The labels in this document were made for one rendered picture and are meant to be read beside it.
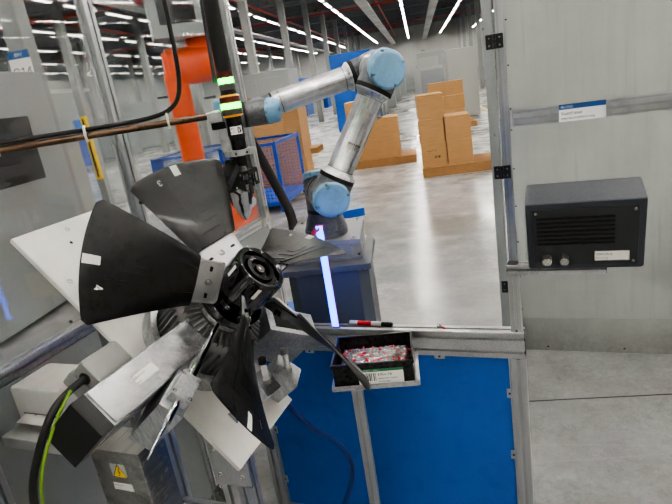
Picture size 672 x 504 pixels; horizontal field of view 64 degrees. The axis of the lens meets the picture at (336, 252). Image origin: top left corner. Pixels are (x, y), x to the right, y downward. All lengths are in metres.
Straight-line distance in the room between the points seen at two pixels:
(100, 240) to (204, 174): 0.38
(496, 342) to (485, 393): 0.18
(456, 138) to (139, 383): 7.85
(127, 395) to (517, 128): 2.28
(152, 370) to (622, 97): 2.37
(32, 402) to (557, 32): 2.50
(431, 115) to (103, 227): 7.74
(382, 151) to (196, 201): 9.16
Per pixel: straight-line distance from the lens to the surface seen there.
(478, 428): 1.76
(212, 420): 1.25
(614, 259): 1.46
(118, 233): 1.06
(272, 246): 1.41
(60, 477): 1.86
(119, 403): 1.04
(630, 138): 2.89
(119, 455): 1.43
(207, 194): 1.30
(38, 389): 1.56
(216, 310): 1.18
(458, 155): 8.67
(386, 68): 1.68
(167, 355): 1.13
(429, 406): 1.75
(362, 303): 1.84
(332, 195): 1.67
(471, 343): 1.59
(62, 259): 1.34
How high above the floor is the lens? 1.57
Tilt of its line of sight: 17 degrees down
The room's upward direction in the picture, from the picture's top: 9 degrees counter-clockwise
